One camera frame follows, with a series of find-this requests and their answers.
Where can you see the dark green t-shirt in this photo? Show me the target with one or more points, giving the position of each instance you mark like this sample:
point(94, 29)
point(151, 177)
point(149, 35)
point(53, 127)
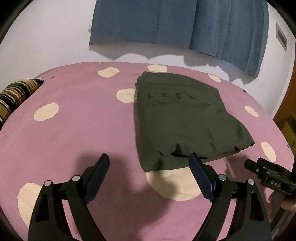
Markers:
point(177, 116)

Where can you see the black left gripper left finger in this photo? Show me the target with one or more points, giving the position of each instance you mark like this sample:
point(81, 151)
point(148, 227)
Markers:
point(48, 220)

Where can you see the striped yellow black pillow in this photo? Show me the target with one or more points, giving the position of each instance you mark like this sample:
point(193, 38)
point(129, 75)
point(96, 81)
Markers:
point(15, 94)

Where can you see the blue curtain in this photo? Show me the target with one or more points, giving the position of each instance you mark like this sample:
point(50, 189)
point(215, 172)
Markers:
point(231, 31)

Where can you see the pink bedspread with cream dots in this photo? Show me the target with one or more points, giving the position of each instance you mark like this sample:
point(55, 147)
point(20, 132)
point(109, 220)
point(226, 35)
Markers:
point(80, 112)

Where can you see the wall vent grille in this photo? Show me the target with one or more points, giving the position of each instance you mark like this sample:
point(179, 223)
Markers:
point(281, 37)

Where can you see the wooden furniture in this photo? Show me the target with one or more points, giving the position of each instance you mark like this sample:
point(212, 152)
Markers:
point(285, 116)

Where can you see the person's right hand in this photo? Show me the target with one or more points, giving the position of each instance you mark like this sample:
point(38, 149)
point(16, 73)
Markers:
point(287, 203)

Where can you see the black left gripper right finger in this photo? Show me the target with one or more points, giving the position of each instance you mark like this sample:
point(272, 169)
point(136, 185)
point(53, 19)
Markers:
point(249, 222)

